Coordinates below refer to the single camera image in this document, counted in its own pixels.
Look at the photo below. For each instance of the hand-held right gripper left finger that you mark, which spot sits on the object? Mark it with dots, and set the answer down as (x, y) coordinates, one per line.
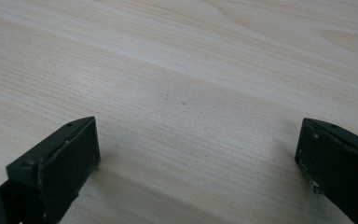
(63, 161)

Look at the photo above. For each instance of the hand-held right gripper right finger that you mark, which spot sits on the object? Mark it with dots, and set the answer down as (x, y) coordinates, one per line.
(338, 158)

